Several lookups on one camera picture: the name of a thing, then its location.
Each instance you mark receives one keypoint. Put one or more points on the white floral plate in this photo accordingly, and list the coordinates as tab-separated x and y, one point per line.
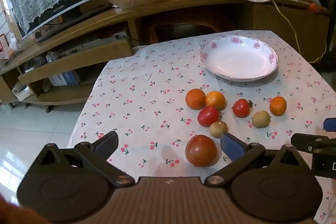
237	58

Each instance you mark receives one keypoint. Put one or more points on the wooden television stand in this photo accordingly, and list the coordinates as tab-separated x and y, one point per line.
183	3

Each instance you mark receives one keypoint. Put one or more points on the white plastic box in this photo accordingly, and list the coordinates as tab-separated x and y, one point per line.
22	92

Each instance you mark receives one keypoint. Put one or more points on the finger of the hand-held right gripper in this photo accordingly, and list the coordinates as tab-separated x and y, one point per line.
302	142
330	124

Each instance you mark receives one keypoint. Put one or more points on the cherry print tablecloth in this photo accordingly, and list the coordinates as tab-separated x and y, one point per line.
147	87

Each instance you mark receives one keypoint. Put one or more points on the blue and white box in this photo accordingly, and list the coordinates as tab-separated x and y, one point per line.
64	78

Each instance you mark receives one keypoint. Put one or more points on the large dark red tomato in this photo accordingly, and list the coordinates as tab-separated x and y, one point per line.
201	150

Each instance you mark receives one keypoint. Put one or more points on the clear plastic bag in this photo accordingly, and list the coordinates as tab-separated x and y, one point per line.
39	62

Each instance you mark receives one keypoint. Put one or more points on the red picture frame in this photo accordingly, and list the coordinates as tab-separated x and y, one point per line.
2	43

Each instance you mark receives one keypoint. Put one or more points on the small orange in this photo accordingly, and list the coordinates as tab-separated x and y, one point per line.
278	105
195	98
215	100

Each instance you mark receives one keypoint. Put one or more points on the brown kiwi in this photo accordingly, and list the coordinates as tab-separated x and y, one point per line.
261	119
218	129

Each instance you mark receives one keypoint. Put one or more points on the silver set-top device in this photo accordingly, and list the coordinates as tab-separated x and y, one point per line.
78	48

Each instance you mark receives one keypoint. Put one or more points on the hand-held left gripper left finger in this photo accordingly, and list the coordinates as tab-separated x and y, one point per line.
106	144

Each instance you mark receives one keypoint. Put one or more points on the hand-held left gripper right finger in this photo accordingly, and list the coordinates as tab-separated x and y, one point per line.
232	146

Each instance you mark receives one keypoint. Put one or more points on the small red tomato with stem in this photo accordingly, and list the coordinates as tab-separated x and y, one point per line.
241	108

